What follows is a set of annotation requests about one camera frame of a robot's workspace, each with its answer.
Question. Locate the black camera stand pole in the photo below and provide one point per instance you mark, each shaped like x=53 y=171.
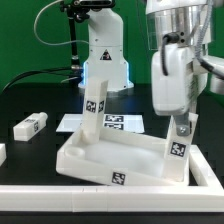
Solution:
x=77 y=12

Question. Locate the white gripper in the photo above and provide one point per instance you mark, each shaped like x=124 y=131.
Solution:
x=172 y=94

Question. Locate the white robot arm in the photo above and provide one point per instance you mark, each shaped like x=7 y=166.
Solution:
x=179 y=30

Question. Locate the white marker tag plate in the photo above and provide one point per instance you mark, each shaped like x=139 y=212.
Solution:
x=131 y=123

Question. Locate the white L-shaped corner fence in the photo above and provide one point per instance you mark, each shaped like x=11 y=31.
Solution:
x=206 y=196

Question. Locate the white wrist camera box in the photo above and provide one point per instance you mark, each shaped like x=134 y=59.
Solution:
x=215 y=66

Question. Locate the white desk top tray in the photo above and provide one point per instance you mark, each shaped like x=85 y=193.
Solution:
x=119 y=158

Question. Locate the white block at left edge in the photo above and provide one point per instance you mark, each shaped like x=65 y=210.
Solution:
x=2 y=153

